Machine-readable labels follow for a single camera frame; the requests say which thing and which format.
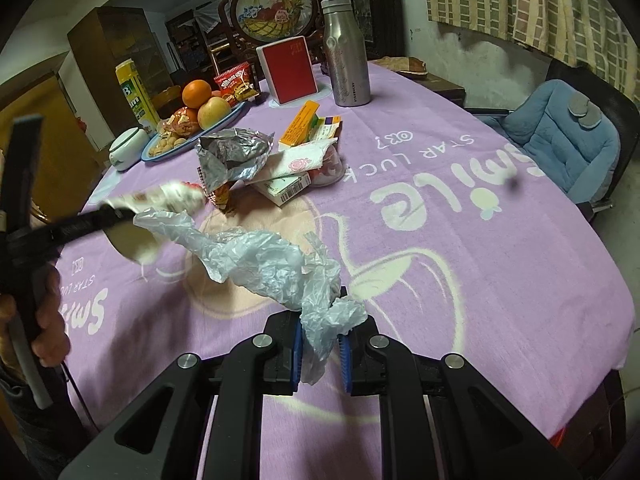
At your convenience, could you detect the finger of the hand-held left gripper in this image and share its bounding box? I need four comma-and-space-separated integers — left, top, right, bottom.
37, 205, 137, 258

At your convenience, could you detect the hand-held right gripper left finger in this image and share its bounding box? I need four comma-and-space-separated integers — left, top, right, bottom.
57, 310, 303, 480

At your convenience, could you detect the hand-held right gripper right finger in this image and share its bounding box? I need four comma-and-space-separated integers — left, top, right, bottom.
337, 317, 583, 480

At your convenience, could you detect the clear plastic bag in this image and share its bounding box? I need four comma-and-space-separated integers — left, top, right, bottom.
134, 210, 368, 386

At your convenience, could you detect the silver foil bag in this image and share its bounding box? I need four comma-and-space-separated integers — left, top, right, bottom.
196, 129, 275, 193

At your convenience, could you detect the white carton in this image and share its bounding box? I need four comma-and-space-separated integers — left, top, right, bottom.
250, 170, 313, 207

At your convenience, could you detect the person's left forearm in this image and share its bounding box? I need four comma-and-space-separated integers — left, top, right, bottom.
0, 360, 101, 480

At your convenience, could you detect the person's left hand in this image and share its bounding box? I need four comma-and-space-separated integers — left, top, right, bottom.
0, 265, 71, 372

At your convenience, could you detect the brown wooden cupboard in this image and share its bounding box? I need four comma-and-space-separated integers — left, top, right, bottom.
0, 72, 103, 211

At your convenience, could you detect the white lidded bowl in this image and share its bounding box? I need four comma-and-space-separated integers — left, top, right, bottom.
108, 127, 151, 170

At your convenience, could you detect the blue plate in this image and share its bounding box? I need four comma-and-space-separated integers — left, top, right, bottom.
141, 101, 248, 163

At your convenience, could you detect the pile of wrapped snacks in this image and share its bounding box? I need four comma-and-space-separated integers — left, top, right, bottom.
147, 107, 201, 157

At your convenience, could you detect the yellow carton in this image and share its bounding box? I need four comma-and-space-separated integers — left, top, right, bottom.
115, 59, 161, 133

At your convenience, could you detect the brown snack wrapper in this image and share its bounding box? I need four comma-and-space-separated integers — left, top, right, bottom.
207, 180, 236, 211

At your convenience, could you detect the purple printed tablecloth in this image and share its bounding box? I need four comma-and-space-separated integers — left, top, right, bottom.
52, 57, 632, 480

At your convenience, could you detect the tall wooden cabinet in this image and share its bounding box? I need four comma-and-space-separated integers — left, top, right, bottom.
67, 6, 173, 106

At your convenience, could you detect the apple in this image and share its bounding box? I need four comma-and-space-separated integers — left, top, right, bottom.
197, 96, 233, 131

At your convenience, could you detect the orange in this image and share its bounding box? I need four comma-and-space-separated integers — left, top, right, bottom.
181, 80, 213, 109

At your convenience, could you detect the clear cup with red contents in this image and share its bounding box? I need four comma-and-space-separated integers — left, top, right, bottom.
307, 147, 346, 188

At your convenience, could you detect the white flowered tissue pack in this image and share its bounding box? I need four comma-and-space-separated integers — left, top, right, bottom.
265, 141, 336, 181

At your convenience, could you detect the red snack packet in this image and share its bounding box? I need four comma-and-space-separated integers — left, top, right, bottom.
214, 61, 258, 106

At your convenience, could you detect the white box coloured label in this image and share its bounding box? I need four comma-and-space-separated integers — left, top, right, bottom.
307, 115, 344, 143

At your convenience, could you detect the orange box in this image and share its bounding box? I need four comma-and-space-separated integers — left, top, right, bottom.
278, 101, 321, 148

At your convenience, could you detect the red box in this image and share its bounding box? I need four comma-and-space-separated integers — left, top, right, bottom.
256, 36, 319, 106

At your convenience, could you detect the round embroidered table screen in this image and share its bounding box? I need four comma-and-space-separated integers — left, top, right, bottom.
221, 0, 326, 61

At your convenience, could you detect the dark wooden side table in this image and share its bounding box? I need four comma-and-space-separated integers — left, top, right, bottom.
425, 72, 467, 107

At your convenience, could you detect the steel bottle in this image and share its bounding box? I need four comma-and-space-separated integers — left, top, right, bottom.
320, 0, 372, 107

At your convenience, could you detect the brown cloth pouch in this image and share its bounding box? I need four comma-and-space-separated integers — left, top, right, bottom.
372, 55, 431, 77

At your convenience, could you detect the blue seat cushion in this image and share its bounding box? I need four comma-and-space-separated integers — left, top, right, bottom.
480, 79, 621, 196

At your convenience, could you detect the dark framed painting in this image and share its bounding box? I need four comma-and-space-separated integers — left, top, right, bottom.
345, 0, 403, 58

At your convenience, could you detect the black office chair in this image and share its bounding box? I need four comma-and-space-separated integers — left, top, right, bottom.
467, 57, 640, 221

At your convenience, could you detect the checked curtain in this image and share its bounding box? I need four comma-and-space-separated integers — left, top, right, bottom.
420, 0, 640, 91

